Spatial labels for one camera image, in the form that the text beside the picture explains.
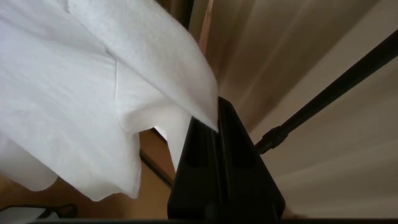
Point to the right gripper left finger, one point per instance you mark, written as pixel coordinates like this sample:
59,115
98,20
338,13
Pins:
196,180

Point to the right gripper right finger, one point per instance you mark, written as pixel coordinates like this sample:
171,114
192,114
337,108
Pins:
248,186

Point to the white printed shirt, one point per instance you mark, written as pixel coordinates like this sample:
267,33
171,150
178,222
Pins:
77,93

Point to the black clothes rack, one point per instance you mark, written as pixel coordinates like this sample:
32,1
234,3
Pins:
326,95

